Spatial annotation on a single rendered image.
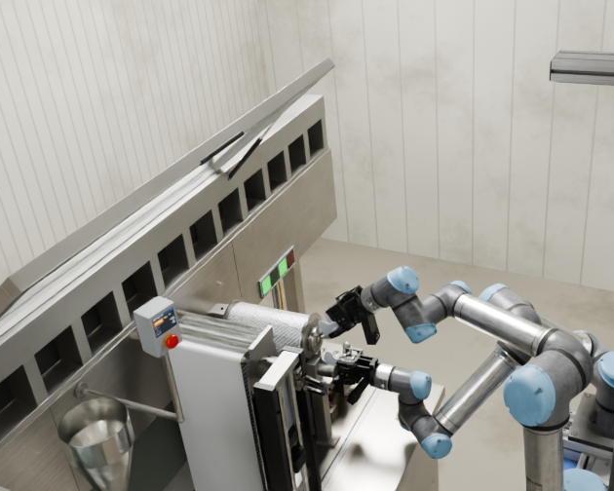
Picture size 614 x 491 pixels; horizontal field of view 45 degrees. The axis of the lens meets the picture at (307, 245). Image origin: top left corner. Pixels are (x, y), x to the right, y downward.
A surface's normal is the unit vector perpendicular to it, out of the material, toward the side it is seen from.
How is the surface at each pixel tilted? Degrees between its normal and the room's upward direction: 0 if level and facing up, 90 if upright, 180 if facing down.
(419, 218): 90
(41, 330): 90
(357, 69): 90
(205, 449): 90
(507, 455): 0
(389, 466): 0
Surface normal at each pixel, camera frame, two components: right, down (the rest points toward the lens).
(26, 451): 0.89, 0.14
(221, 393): -0.44, 0.47
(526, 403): -0.80, 0.25
